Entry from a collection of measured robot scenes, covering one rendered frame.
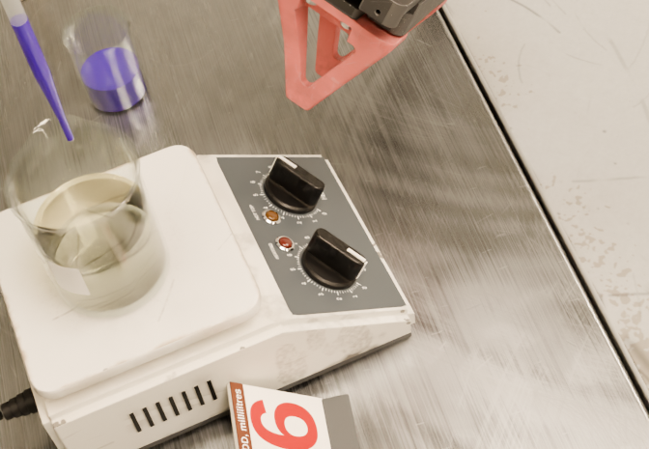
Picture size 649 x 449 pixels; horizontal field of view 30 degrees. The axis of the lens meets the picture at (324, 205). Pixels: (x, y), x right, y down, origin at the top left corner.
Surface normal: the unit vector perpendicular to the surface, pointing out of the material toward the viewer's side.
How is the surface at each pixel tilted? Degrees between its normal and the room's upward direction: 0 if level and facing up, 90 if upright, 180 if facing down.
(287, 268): 30
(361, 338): 90
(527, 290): 0
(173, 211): 0
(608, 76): 0
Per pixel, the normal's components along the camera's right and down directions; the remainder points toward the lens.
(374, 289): 0.37, -0.70
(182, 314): -0.10, -0.59
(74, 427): 0.39, 0.72
